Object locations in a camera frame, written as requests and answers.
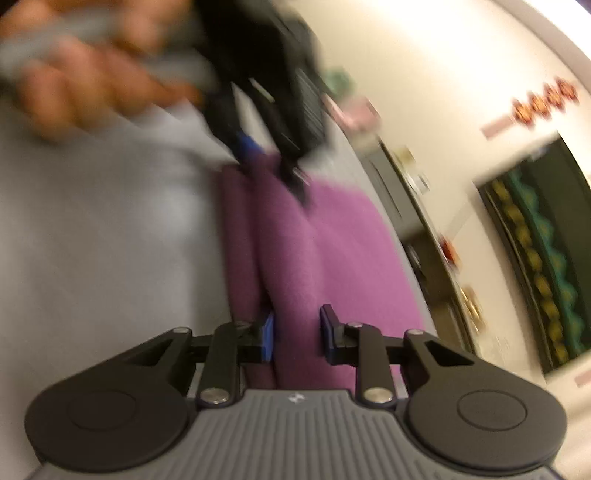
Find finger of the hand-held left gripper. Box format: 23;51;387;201
207;88;267;171
249;79;313;206

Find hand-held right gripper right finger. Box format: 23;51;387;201
320;304;477;408

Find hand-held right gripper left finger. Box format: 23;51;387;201
124;313;276;409

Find purple knit sweater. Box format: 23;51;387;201
217;154;428;403

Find person's left hand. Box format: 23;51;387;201
0;0;206;145

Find green plastic chair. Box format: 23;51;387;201
327;68;357;94

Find pink plastic chair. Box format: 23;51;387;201
323;96;380;131

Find grey television cabinet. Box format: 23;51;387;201
360;137;486;361

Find plate of fruit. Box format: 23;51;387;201
438;237;462;268

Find gold jars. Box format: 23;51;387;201
459;286;485;326

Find television with patterned cover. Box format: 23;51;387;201
475;134;591;376

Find red hanging knot decoration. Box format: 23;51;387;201
480;78;580;138

